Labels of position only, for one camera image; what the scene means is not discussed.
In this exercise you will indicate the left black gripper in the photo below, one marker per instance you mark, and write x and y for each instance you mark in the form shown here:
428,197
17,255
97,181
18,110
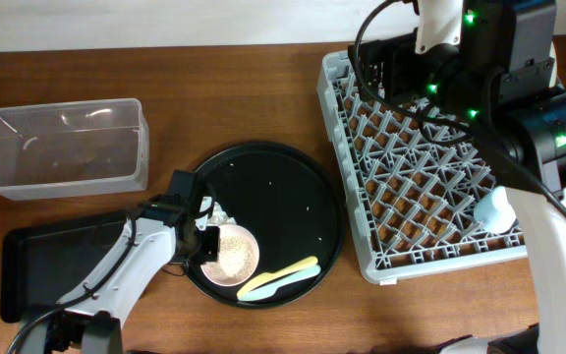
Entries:
211,250

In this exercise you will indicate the small pink bowl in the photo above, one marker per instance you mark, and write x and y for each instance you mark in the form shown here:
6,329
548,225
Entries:
238,257

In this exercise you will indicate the light blue cup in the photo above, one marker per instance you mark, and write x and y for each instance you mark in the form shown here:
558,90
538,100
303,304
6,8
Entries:
494,213

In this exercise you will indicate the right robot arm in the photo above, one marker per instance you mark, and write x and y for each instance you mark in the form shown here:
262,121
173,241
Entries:
490,66

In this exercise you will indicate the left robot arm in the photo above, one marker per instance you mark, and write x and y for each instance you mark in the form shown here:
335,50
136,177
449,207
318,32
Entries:
156,233

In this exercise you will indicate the grey dishwasher rack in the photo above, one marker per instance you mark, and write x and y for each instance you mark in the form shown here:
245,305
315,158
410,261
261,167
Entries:
410,203

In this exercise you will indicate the crumpled white tissue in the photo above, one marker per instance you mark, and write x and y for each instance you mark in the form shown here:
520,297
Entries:
220,217

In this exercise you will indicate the yellow plastic knife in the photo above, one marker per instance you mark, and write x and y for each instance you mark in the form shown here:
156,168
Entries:
269,277

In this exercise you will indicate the light blue plastic spoon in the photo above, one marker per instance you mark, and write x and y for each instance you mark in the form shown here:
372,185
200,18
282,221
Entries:
269,290

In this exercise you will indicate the round black serving tray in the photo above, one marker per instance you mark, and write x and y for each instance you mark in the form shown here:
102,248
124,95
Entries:
288,202

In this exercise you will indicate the clear plastic bin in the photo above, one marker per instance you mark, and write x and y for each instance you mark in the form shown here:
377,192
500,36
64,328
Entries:
73,149

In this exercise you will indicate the black rectangular tray bin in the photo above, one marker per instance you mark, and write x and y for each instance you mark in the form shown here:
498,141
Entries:
41,263

